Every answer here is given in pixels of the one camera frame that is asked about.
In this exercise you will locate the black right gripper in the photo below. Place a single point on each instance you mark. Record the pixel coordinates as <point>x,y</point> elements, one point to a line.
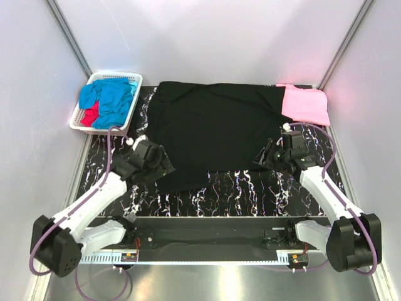
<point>264,157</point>

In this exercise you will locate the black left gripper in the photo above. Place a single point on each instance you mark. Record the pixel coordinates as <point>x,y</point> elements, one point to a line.
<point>163,167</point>

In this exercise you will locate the black t-shirt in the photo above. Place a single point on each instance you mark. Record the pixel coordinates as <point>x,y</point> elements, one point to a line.
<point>208,128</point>

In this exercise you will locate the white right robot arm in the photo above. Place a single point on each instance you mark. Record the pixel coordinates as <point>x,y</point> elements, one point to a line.
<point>353,239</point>

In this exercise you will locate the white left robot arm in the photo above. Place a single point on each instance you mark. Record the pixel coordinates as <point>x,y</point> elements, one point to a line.
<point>91,213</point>

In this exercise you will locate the folded pink t-shirt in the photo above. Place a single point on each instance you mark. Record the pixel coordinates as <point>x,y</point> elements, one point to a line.
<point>305,105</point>

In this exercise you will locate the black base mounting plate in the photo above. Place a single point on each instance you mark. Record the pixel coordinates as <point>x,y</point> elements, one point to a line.
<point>211,241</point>

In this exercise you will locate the blue t-shirt in basket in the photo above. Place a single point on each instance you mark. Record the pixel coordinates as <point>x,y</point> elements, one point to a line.
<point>115,97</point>

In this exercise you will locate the white plastic basket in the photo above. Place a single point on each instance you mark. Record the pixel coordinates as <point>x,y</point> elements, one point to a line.
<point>78,114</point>

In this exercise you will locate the red t-shirt in basket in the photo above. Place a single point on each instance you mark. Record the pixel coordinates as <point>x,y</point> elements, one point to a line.
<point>91,115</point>

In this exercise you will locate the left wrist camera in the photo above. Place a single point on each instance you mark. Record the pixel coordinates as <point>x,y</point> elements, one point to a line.
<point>141,150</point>

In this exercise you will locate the aluminium frame rail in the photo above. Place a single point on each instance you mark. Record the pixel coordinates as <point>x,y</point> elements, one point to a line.
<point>119,258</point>

